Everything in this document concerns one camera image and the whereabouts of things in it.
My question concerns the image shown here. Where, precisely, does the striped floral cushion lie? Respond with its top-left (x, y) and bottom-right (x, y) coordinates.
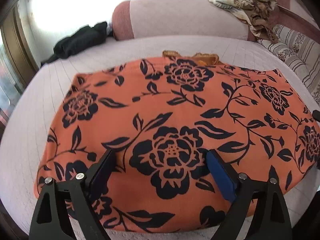
top-left (258, 24), bottom-right (320, 102)

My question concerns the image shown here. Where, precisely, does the pink quilted bolster headboard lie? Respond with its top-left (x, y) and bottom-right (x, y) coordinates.
top-left (111, 0), bottom-right (319, 42)

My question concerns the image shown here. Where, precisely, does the stained glass wooden door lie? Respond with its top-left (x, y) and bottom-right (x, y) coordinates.
top-left (1, 3), bottom-right (39, 127)

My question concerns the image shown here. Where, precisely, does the orange black floral blouse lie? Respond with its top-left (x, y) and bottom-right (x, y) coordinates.
top-left (34, 56), bottom-right (319, 232)

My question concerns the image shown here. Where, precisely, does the black clothes pile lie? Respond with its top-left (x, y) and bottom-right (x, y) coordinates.
top-left (41, 22), bottom-right (110, 67)

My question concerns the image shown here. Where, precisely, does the beige brown floral cloth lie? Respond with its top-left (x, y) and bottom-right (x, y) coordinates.
top-left (208, 0), bottom-right (278, 43)

